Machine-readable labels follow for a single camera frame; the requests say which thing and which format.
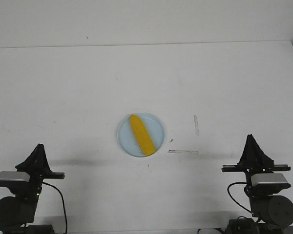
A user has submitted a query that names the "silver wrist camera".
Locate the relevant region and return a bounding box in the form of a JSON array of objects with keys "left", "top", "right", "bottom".
[
  {"left": 251, "top": 173, "right": 291, "bottom": 191},
  {"left": 0, "top": 171, "right": 30, "bottom": 188}
]

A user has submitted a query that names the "yellow corn cob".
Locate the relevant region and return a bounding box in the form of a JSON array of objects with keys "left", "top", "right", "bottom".
[{"left": 129, "top": 115, "right": 156, "bottom": 156}]

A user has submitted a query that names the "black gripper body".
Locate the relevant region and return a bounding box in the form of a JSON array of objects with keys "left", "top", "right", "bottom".
[
  {"left": 29, "top": 172, "right": 65, "bottom": 193},
  {"left": 221, "top": 164, "right": 291, "bottom": 179}
]

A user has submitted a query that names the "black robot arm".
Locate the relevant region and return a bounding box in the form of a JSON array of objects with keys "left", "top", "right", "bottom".
[
  {"left": 222, "top": 134, "right": 293, "bottom": 234},
  {"left": 0, "top": 144, "right": 68, "bottom": 234}
]

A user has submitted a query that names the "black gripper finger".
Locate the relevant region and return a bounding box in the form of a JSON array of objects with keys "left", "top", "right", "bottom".
[
  {"left": 251, "top": 135, "right": 274, "bottom": 167},
  {"left": 41, "top": 144, "right": 51, "bottom": 174},
  {"left": 15, "top": 144, "right": 43, "bottom": 172},
  {"left": 237, "top": 134, "right": 253, "bottom": 165}
]

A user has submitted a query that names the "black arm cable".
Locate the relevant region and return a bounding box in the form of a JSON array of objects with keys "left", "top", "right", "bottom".
[
  {"left": 227, "top": 181, "right": 254, "bottom": 217},
  {"left": 42, "top": 181, "right": 68, "bottom": 234}
]

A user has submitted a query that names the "light blue round plate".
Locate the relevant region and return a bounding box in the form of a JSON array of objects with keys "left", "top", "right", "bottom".
[{"left": 116, "top": 113, "right": 165, "bottom": 157}]

